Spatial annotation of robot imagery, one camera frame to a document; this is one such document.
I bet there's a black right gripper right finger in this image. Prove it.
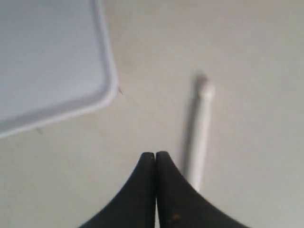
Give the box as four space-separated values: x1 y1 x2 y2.
155 152 245 228

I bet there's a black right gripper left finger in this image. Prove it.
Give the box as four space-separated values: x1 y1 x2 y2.
81 152 156 228

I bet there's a white drumstick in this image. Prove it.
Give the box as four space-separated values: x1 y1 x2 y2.
189 82 215 192

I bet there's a white plastic tray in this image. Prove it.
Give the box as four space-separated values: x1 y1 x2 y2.
0 0 118 137

